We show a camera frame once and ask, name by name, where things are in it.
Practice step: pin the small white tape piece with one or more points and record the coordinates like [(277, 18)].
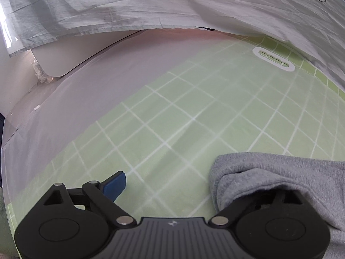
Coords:
[(37, 107)]

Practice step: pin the grey carrot print sheet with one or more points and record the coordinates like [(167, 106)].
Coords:
[(202, 2)]

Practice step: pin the green grid cutting mat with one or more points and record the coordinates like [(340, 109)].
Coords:
[(80, 99)]

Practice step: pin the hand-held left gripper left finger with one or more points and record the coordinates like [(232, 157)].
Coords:
[(117, 184)]

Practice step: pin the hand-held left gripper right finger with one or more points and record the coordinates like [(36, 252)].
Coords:
[(234, 213)]

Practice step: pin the crumpled clear plastic bag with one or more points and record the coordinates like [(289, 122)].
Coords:
[(41, 71)]

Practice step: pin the green checked mat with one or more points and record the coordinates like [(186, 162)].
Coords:
[(242, 113)]

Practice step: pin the grey zip hoodie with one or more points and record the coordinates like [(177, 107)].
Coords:
[(283, 172)]

